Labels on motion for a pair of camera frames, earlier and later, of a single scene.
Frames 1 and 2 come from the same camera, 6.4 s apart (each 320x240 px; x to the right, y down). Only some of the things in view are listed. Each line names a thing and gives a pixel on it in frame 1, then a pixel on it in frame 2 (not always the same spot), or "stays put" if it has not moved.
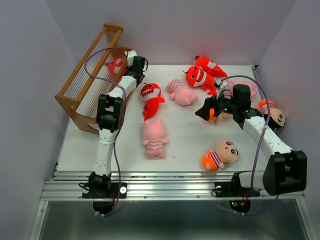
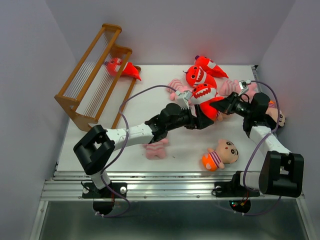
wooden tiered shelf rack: [103, 71] stays put
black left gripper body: [142, 76] → [185, 119]
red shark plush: [196, 76] stays put
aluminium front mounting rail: [156, 186] stays put
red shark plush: [150, 94] → [203, 94]
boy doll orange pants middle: [221, 116] stays put
